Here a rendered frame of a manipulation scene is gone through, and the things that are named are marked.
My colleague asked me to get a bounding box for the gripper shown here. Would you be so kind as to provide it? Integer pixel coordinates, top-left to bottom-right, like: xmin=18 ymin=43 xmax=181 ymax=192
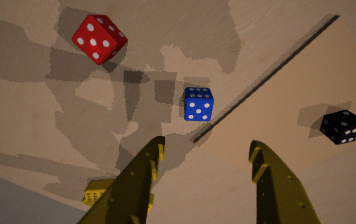
xmin=77 ymin=136 xmax=321 ymax=224

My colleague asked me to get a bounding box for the red die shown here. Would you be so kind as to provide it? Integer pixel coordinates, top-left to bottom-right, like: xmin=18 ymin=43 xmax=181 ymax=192
xmin=72 ymin=15 xmax=128 ymax=65

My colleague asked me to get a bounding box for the black die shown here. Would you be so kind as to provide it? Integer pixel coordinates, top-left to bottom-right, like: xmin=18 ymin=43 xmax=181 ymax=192
xmin=320 ymin=110 xmax=356 ymax=145

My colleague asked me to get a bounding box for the blue die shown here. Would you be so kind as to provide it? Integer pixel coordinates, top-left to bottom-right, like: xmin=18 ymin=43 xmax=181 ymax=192
xmin=184 ymin=87 xmax=214 ymax=121

